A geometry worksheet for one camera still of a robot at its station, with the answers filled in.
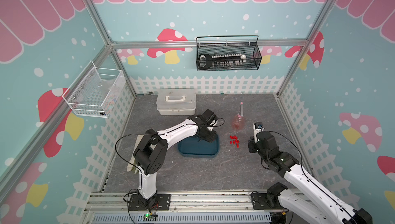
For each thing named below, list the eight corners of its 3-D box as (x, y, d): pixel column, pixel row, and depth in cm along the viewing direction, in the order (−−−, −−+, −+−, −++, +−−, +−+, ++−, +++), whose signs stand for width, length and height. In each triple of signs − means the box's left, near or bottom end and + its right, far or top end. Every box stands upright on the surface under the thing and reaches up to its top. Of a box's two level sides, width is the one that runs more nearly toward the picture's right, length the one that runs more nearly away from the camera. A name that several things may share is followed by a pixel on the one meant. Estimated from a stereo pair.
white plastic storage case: (158, 116, 109) (153, 105, 99) (163, 91, 125) (160, 79, 115) (195, 116, 109) (194, 105, 99) (196, 91, 125) (195, 79, 115)
